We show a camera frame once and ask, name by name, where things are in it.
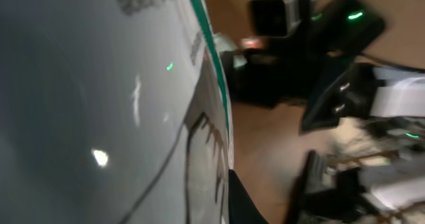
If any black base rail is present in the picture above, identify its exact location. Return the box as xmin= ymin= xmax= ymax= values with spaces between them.
xmin=284 ymin=150 xmax=326 ymax=224

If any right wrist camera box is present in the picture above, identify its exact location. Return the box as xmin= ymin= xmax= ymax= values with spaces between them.
xmin=248 ymin=0 xmax=301 ymax=37

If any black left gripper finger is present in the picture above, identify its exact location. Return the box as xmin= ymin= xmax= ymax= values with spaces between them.
xmin=228 ymin=169 xmax=268 ymax=224

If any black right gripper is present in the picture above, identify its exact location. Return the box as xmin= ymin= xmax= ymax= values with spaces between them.
xmin=221 ymin=0 xmax=386 ymax=131

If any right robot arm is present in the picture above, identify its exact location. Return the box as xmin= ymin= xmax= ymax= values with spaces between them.
xmin=221 ymin=0 xmax=424 ymax=133

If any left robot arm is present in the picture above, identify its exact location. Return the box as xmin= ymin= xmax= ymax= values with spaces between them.
xmin=284 ymin=151 xmax=424 ymax=224

